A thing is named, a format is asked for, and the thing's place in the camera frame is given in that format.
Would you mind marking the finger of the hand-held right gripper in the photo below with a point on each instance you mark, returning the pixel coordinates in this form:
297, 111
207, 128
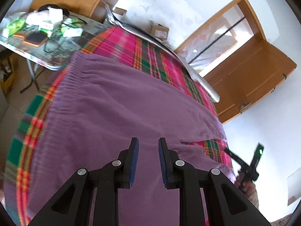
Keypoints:
234, 157

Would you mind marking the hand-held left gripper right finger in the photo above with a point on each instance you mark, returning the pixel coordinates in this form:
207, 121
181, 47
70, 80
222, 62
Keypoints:
162, 164

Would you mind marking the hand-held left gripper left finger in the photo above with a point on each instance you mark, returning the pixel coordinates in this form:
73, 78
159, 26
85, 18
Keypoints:
134, 162

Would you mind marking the purple fleece pants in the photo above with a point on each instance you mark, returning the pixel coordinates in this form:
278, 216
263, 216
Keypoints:
117, 110

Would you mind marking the person's right forearm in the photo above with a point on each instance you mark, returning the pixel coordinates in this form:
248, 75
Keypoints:
256, 202

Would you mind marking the person's right hand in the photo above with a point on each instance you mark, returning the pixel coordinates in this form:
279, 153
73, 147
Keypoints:
250, 189

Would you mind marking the wooden door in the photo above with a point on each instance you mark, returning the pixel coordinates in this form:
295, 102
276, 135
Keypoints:
254, 75

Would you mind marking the pink green plaid bed sheet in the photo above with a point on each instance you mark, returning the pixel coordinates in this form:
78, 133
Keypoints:
150, 51

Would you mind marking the clear plastic door curtain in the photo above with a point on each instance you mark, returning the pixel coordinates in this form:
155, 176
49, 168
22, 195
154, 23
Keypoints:
211, 42

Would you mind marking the labelled cardboard box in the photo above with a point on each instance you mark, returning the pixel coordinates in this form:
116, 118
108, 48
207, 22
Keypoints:
160, 30

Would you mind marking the cluttered folding table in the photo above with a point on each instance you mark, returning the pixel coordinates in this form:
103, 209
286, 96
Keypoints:
58, 49

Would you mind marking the small open cardboard box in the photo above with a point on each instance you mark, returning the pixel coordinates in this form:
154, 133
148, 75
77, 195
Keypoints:
120, 10

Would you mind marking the black hairbrush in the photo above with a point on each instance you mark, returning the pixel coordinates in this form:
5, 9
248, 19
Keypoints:
35, 38

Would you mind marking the small white box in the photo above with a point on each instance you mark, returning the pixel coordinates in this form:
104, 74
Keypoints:
55, 14

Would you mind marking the white tissue pack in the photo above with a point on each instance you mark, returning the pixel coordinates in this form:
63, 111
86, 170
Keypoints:
35, 18

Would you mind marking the black pouch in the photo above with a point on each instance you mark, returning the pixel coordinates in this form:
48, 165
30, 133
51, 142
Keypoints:
45, 6

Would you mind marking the green wet wipes pack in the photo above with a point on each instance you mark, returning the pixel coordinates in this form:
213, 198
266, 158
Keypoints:
14, 27

